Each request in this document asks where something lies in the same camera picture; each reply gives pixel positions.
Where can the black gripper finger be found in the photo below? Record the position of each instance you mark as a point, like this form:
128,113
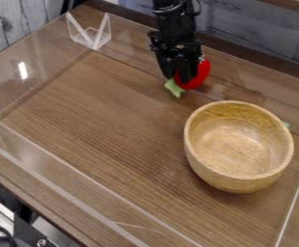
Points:
189,66
166,63

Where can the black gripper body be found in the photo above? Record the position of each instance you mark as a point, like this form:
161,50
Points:
170,48

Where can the red felt fruit green leaf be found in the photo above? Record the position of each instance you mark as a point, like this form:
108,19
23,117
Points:
177,87

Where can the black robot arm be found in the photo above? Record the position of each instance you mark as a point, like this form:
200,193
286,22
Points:
177,19

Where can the clear acrylic tray walls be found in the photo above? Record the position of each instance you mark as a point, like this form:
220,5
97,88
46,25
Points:
91,144

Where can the light wooden bowl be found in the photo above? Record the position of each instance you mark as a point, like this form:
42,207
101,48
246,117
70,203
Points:
238,146

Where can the black metal table bracket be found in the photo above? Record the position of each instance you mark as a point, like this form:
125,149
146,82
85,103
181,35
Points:
26,232

